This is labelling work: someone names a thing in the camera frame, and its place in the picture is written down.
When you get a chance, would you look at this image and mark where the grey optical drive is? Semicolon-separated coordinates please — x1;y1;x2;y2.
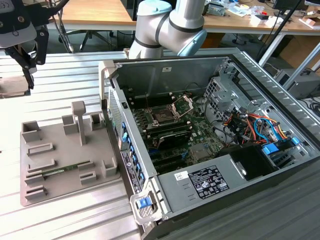
203;0;227;17

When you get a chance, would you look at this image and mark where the black camera cable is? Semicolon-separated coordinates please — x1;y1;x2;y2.
48;0;76;53

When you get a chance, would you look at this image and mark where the grey desktop computer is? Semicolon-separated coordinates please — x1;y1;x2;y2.
273;68;320;100

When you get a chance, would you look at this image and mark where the black plastic air duct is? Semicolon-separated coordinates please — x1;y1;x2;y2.
217;144;280;182

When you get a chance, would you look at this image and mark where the blue wire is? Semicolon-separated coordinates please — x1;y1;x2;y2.
253;117;278;144

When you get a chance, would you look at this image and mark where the grey power supply unit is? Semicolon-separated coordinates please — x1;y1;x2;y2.
156;153;247;216

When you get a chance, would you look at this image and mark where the brown cardboard box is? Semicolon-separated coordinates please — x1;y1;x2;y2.
279;34;320;71

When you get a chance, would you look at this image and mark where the silver green CPU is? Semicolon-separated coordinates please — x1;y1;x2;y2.
0;76;31;99

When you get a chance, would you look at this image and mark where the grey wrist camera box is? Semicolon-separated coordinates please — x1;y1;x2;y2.
0;0;38;49

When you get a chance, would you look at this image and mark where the black power supply label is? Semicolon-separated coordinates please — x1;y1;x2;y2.
188;164;230;200

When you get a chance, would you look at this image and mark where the CPU socket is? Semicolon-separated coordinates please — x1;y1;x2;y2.
148;106;178;127

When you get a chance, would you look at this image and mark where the open grey PC case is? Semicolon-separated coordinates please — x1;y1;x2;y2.
98;47;320;240

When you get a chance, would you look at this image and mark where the grey plastic parts rack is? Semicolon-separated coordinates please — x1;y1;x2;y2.
19;101;123;207

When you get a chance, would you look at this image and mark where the blue disk carrier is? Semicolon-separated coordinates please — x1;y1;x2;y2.
262;137;300;156

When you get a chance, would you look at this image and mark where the metal socket cover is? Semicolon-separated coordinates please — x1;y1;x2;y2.
171;95;195;119

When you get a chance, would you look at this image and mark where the green motherboard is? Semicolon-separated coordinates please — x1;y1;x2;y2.
124;89;227;176

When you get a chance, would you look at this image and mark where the blue case latch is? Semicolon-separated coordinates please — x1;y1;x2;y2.
136;197;152;208

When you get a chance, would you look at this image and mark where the office chair base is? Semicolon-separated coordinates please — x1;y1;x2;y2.
58;29;118;53

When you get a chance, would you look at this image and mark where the orange wire bundle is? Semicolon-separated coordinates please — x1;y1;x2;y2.
272;124;291;141

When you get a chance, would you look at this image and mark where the black slanted stand pole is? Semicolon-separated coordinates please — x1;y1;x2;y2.
257;0;303;61

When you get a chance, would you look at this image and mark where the green RAM stick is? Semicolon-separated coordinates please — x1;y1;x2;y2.
41;162;87;176

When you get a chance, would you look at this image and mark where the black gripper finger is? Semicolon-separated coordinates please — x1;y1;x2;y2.
4;44;28;70
23;24;50;90

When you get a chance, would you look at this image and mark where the black expansion slot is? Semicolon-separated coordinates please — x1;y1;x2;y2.
151;153;187;168

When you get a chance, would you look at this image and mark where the silver drive cage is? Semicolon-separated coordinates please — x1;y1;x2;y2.
203;74;251;126

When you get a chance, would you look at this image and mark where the black RAM slot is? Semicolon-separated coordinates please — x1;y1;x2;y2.
132;93;173;103

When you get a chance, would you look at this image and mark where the black RAM stick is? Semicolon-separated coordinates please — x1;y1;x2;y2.
146;122;192;133

